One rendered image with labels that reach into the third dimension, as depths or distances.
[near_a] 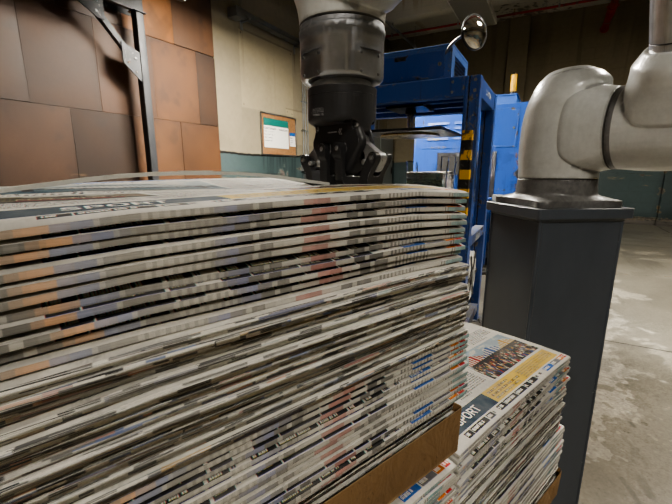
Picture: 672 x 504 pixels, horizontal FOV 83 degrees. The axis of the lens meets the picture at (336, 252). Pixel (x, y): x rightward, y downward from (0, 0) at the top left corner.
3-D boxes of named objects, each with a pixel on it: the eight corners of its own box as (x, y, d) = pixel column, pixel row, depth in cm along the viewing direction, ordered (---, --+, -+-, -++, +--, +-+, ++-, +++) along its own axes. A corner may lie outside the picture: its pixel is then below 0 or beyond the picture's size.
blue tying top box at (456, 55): (450, 81, 209) (453, 42, 205) (353, 92, 237) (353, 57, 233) (466, 95, 248) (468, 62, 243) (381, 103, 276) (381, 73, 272)
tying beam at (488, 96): (478, 94, 193) (480, 73, 191) (320, 108, 238) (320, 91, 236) (495, 111, 251) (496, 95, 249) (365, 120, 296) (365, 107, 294)
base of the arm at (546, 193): (551, 199, 97) (553, 177, 96) (625, 207, 76) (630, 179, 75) (484, 200, 95) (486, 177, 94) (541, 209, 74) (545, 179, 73)
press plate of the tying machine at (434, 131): (441, 131, 212) (441, 125, 211) (353, 135, 238) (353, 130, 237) (461, 138, 259) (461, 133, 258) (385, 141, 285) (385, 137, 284)
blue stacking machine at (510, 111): (523, 271, 410) (546, 64, 366) (408, 257, 472) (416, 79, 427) (530, 246, 539) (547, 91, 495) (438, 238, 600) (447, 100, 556)
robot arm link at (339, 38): (338, 4, 34) (338, 76, 35) (403, 28, 39) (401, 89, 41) (281, 31, 40) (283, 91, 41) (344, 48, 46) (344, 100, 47)
